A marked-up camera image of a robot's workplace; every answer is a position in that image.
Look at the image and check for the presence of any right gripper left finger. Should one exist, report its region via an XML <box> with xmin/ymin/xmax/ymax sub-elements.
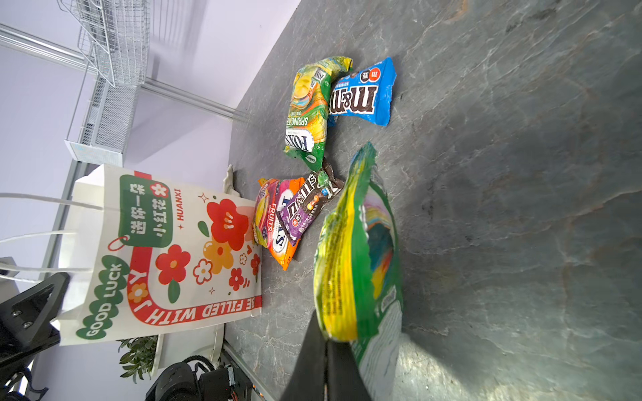
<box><xmin>280</xmin><ymin>310</ymin><xmax>327</xmax><ymax>401</ymax></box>

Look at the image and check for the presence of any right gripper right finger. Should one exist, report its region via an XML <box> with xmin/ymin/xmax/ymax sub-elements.
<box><xmin>327</xmin><ymin>341</ymin><xmax>371</xmax><ymax>401</ymax></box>

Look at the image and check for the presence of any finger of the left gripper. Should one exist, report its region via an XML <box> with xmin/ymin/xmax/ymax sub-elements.
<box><xmin>1</xmin><ymin>272</ymin><xmax>70</xmax><ymax>351</ymax></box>

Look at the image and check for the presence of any green Fox's spring tea bag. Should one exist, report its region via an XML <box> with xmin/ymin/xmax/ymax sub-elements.
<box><xmin>314</xmin><ymin>143</ymin><xmax>404</xmax><ymax>400</ymax></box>

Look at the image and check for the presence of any white paper gift bag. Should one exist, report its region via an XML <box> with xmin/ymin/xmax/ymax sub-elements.
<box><xmin>0</xmin><ymin>163</ymin><xmax>264</xmax><ymax>347</ymax></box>

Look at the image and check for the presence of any brown M&M's packet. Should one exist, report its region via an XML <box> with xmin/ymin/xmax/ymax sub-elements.
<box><xmin>277</xmin><ymin>159</ymin><xmax>344</xmax><ymax>246</ymax></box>

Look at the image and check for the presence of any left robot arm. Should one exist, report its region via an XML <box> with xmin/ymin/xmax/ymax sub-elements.
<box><xmin>1</xmin><ymin>273</ymin><xmax>242</xmax><ymax>400</ymax></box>

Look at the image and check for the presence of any green Fox's candy bag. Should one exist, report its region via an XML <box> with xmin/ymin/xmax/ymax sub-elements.
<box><xmin>284</xmin><ymin>56</ymin><xmax>353</xmax><ymax>171</ymax></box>

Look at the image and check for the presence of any small potted plant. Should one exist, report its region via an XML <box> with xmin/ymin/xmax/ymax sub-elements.
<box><xmin>118</xmin><ymin>336</ymin><xmax>158</xmax><ymax>384</ymax></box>

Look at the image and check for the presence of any white mesh box basket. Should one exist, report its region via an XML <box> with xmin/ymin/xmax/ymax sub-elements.
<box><xmin>65</xmin><ymin>75</ymin><xmax>139</xmax><ymax>167</ymax></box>

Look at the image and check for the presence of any blue M&M's packet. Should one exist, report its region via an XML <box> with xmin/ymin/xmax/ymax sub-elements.
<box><xmin>329</xmin><ymin>58</ymin><xmax>397</xmax><ymax>127</ymax></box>

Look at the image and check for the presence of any white wire shelf basket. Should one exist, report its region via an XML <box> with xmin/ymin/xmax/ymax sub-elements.
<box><xmin>57</xmin><ymin>0</ymin><xmax>150</xmax><ymax>87</ymax></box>

